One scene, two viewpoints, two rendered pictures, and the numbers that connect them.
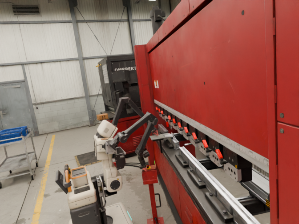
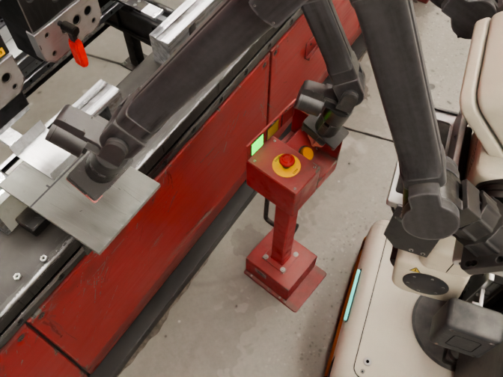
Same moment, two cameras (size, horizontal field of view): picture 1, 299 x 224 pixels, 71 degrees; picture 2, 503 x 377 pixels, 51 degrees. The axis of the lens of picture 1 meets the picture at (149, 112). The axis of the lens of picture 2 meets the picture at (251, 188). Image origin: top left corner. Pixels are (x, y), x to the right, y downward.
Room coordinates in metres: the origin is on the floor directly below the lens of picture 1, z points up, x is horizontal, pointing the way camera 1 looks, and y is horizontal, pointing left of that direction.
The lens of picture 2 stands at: (2.83, 0.51, 1.89)
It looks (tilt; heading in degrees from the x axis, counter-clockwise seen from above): 59 degrees down; 220
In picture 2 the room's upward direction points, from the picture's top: 1 degrees clockwise
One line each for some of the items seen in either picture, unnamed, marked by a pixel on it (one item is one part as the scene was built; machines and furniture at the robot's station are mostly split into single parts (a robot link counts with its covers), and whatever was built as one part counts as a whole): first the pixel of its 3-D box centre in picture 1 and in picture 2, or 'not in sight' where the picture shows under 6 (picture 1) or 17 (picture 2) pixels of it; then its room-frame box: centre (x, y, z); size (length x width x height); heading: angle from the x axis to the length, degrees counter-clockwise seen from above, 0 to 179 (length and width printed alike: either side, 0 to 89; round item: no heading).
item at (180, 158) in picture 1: (181, 160); not in sight; (2.05, -0.27, 0.89); 0.30 x 0.05 x 0.03; 7
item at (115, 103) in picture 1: (119, 100); not in sight; (3.80, 0.52, 1.42); 0.45 x 0.12 x 0.36; 175
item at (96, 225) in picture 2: (160, 136); (79, 185); (2.64, -0.10, 1.00); 0.26 x 0.18 x 0.01; 97
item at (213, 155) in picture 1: (219, 150); not in sight; (1.29, -0.42, 1.26); 0.15 x 0.09 x 0.17; 7
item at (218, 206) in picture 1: (217, 205); not in sight; (1.25, -0.37, 0.89); 0.30 x 0.05 x 0.03; 7
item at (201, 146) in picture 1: (207, 141); not in sight; (1.49, -0.40, 1.26); 0.15 x 0.09 x 0.17; 7
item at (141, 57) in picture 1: (166, 110); not in sight; (3.64, -0.30, 1.15); 0.85 x 0.25 x 2.30; 97
